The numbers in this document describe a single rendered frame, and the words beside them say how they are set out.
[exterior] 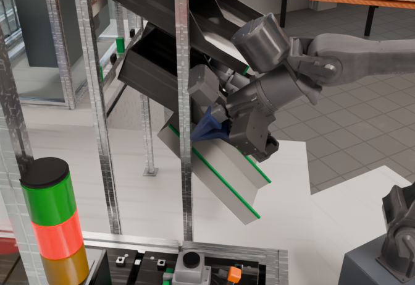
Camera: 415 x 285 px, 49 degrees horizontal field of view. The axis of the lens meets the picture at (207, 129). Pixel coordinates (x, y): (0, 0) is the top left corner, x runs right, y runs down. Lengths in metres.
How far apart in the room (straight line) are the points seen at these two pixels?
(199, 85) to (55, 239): 0.29
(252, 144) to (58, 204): 0.28
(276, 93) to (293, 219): 0.63
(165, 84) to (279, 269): 0.44
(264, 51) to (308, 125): 2.69
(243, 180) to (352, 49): 0.54
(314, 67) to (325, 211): 0.72
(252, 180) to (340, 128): 2.27
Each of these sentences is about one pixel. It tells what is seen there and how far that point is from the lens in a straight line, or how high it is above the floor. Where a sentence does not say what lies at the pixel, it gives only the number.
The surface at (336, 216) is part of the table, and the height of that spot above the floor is 0.86.
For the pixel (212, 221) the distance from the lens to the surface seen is 1.23.
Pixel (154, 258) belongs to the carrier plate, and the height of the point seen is 0.97.
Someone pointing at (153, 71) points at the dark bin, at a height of 1.33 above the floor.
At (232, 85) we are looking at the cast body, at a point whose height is 1.24.
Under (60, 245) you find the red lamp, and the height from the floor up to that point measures 1.33.
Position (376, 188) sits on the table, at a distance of 1.41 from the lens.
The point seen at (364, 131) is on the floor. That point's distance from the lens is 3.35.
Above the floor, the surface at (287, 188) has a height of 0.86.
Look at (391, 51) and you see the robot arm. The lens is 0.66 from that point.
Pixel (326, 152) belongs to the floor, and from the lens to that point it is 3.06.
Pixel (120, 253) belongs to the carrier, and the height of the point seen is 0.97.
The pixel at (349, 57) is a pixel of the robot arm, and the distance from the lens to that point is 0.64.
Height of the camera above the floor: 1.70
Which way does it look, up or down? 32 degrees down
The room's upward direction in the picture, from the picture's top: straight up
